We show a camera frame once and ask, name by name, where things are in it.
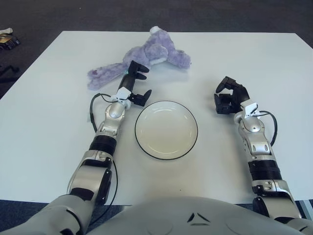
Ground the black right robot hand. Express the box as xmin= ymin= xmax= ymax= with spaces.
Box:
xmin=213 ymin=76 xmax=250 ymax=115

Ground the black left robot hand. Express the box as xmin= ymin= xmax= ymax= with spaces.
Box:
xmin=116 ymin=60 xmax=153 ymax=107

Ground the purple plush bunny doll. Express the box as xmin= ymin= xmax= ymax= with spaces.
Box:
xmin=87 ymin=25 xmax=193 ymax=91

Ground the white plate with black rim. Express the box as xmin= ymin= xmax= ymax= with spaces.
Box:
xmin=134 ymin=100 xmax=198 ymax=162

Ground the black chair base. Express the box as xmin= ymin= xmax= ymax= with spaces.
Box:
xmin=0 ymin=65 xmax=20 ymax=85

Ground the dark box on floor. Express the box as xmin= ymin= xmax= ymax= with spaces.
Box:
xmin=0 ymin=33 xmax=21 ymax=51

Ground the grey table leg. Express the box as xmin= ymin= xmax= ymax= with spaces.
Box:
xmin=294 ymin=198 xmax=313 ymax=221

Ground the grey robot torso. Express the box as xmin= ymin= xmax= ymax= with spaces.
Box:
xmin=87 ymin=195 xmax=291 ymax=235

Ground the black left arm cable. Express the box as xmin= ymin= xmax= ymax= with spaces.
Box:
xmin=89 ymin=92 xmax=118 ymax=225

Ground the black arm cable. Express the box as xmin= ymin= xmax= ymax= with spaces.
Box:
xmin=256 ymin=110 xmax=278 ymax=147
xmin=89 ymin=92 xmax=118 ymax=225

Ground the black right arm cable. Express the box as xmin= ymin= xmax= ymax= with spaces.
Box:
xmin=256 ymin=110 xmax=278 ymax=147

